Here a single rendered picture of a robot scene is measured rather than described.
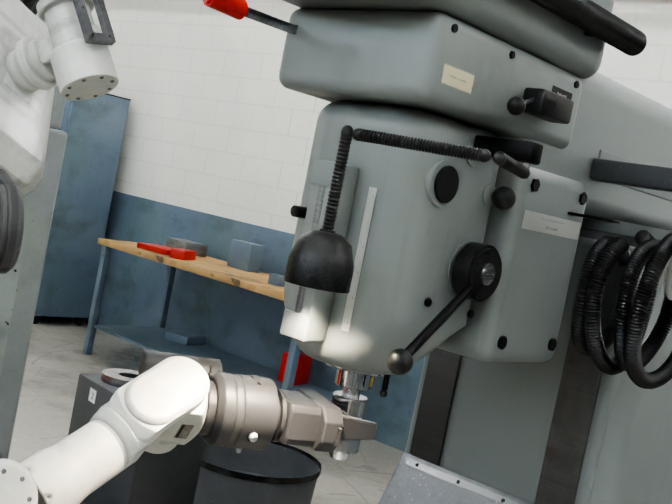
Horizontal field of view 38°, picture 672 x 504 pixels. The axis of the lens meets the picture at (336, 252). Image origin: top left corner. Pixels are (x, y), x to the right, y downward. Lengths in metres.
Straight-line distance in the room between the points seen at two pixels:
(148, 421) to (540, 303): 0.55
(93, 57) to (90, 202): 7.46
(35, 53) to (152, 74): 7.58
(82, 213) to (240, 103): 1.73
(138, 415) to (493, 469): 0.67
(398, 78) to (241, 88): 6.75
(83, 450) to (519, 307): 0.58
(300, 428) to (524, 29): 0.54
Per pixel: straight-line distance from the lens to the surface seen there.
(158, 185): 8.41
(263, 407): 1.17
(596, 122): 1.41
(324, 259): 1.02
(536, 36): 1.23
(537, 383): 1.53
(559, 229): 1.35
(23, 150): 1.14
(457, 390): 1.61
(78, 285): 8.66
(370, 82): 1.12
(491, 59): 1.16
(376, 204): 1.13
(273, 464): 3.55
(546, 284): 1.35
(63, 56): 1.13
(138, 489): 1.54
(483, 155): 1.00
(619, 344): 1.29
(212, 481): 3.15
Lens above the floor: 1.51
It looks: 3 degrees down
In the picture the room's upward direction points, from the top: 11 degrees clockwise
